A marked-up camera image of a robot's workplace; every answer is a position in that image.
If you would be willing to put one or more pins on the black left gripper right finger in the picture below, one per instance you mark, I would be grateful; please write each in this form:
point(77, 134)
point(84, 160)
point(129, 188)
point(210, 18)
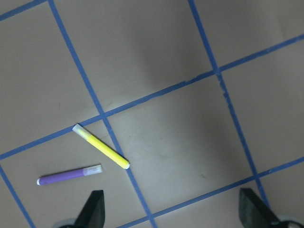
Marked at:
point(253, 212)

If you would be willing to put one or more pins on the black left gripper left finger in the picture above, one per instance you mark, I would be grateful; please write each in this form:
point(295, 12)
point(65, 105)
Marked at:
point(92, 214)

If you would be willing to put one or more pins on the purple pen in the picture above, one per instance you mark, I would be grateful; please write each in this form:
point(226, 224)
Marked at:
point(69, 175)

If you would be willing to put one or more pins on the yellow pen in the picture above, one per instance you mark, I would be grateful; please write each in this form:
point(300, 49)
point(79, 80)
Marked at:
point(101, 146)

